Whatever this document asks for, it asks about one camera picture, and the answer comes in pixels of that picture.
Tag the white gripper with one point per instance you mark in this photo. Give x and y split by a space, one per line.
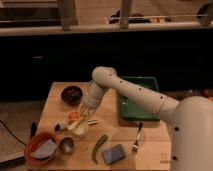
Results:
91 102

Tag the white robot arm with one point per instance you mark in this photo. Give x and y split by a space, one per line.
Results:
191 119

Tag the white paper cup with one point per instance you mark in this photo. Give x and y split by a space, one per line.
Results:
81 133

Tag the small metal cup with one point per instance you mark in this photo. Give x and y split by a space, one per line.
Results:
66 145

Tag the orange tomato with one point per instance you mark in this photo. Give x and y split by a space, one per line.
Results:
72 115

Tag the dark bowl with beans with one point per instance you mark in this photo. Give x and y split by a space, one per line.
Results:
72 95

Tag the green chili pepper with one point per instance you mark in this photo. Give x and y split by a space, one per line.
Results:
98 144

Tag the green plastic tray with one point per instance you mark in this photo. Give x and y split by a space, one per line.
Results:
130 111

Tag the blue sponge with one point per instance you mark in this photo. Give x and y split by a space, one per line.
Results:
113 154

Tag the grey cloth in bowl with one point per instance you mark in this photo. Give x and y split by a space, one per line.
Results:
46 150

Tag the black marker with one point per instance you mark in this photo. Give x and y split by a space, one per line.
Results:
33 129

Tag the orange bowl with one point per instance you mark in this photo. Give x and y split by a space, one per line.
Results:
34 143

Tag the metal fork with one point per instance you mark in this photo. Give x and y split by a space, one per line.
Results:
135 145

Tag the knife with grey handle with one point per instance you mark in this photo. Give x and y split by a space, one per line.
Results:
63 125

